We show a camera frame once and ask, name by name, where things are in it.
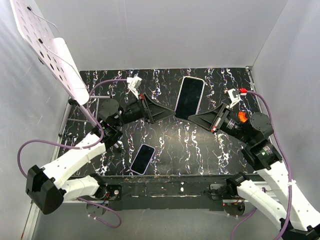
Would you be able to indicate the orange plastic clip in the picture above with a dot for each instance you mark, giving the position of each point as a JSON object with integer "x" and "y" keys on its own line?
{"x": 242, "y": 116}

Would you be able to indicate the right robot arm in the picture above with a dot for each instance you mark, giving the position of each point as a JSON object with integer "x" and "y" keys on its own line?
{"x": 290, "y": 212}

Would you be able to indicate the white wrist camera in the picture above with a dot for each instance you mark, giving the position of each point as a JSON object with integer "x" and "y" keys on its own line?
{"x": 235, "y": 96}
{"x": 133, "y": 83}

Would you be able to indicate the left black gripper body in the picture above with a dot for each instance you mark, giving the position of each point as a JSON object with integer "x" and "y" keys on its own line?
{"x": 134, "y": 112}

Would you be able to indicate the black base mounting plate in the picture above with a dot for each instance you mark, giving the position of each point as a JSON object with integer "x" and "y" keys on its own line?
{"x": 172, "y": 192}

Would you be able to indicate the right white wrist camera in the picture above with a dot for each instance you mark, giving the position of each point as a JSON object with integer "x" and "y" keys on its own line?
{"x": 235, "y": 96}

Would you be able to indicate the white perforated music stand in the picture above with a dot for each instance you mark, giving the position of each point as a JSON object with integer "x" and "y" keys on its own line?
{"x": 53, "y": 52}

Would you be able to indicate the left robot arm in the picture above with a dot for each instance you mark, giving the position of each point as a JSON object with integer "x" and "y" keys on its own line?
{"x": 50, "y": 185}

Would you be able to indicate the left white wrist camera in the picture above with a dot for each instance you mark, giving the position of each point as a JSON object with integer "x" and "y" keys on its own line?
{"x": 133, "y": 83}

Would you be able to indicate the phone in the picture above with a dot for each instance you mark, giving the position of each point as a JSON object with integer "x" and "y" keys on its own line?
{"x": 189, "y": 97}
{"x": 142, "y": 160}

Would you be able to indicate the aluminium frame rail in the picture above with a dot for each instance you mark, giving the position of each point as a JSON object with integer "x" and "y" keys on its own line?
{"x": 69, "y": 222}

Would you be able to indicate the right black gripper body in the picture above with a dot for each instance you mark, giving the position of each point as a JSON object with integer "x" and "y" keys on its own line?
{"x": 233, "y": 126}

